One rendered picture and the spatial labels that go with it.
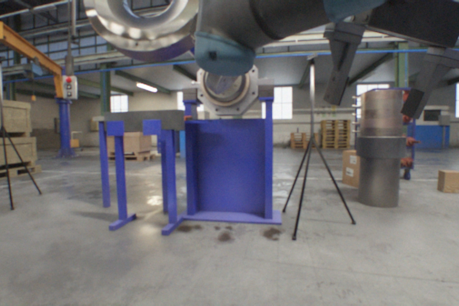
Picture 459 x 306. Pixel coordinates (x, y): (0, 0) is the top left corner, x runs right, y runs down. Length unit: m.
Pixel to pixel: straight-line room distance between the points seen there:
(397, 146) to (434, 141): 11.24
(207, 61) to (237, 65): 0.04
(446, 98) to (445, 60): 15.52
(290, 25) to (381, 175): 2.37
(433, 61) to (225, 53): 0.29
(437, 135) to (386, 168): 11.33
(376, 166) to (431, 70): 2.16
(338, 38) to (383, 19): 0.05
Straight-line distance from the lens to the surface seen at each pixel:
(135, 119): 1.89
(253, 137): 2.02
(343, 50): 0.36
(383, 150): 2.51
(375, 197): 2.61
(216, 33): 0.29
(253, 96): 1.92
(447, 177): 3.62
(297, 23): 0.25
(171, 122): 1.76
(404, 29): 0.38
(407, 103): 0.45
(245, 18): 0.27
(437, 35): 0.41
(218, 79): 0.64
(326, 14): 0.24
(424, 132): 13.55
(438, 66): 0.43
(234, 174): 2.07
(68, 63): 1.63
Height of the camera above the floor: 0.69
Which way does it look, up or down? 4 degrees down
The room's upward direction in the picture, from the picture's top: 1 degrees counter-clockwise
